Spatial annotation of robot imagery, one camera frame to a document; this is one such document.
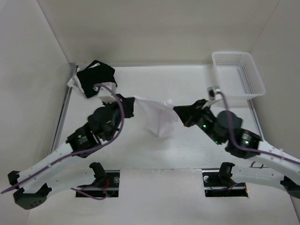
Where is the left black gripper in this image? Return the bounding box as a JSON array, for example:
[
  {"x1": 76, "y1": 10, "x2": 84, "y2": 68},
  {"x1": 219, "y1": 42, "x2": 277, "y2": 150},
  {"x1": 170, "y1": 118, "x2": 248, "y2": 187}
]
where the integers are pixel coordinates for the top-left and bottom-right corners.
[{"x1": 102, "y1": 94, "x2": 135, "y2": 142}]

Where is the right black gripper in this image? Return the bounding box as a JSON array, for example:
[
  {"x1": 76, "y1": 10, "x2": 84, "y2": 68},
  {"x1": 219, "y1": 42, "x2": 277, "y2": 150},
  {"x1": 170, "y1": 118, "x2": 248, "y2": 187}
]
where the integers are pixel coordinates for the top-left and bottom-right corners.
[{"x1": 174, "y1": 98, "x2": 224, "y2": 144}]

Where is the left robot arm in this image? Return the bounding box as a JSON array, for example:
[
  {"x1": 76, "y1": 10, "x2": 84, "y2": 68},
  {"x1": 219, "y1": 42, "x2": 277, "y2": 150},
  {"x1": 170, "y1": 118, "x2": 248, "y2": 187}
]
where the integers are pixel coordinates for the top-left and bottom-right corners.
[{"x1": 7, "y1": 94, "x2": 135, "y2": 210}]

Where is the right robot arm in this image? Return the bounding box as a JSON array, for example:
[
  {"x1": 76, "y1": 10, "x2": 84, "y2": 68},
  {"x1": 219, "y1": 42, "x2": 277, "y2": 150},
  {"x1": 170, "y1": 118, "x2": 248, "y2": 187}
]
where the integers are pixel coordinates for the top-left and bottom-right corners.
[{"x1": 173, "y1": 99, "x2": 300, "y2": 198}]

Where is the folded black tank top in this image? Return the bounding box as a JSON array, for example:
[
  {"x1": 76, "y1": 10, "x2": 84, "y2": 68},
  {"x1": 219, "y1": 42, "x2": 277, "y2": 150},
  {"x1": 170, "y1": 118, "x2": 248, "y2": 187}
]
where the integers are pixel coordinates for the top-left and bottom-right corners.
[{"x1": 76, "y1": 60, "x2": 118, "y2": 98}]

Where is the white plastic basket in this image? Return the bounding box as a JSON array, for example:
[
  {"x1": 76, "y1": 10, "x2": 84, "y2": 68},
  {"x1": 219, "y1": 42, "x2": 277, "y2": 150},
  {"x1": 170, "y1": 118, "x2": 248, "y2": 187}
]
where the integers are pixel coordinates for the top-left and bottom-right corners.
[{"x1": 211, "y1": 51, "x2": 266, "y2": 101}]

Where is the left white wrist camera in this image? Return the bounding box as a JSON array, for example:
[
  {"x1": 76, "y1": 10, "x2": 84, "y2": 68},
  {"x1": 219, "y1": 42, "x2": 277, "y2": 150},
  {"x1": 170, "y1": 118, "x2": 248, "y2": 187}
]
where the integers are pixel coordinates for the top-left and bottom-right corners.
[{"x1": 93, "y1": 82, "x2": 117, "y2": 103}]

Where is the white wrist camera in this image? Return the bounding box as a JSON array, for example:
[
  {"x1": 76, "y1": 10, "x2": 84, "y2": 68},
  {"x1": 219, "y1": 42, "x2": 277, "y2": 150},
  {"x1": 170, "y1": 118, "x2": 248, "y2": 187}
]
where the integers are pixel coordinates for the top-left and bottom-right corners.
[
  {"x1": 93, "y1": 82, "x2": 117, "y2": 103},
  {"x1": 207, "y1": 86, "x2": 222, "y2": 101}
]

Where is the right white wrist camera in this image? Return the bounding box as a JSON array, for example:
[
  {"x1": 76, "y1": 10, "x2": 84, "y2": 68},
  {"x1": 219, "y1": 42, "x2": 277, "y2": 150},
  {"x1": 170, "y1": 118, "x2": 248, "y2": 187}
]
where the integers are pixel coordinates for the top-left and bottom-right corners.
[{"x1": 207, "y1": 86, "x2": 222, "y2": 101}]

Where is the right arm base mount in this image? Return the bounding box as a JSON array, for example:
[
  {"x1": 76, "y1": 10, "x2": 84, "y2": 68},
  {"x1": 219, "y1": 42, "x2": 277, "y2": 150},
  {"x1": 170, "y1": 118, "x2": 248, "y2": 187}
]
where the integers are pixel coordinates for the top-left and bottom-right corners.
[{"x1": 202, "y1": 162, "x2": 248, "y2": 197}]

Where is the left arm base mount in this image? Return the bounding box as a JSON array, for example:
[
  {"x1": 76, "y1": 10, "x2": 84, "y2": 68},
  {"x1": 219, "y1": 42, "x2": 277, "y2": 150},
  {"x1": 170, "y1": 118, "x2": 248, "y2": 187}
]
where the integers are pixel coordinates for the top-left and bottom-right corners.
[{"x1": 75, "y1": 162, "x2": 120, "y2": 200}]

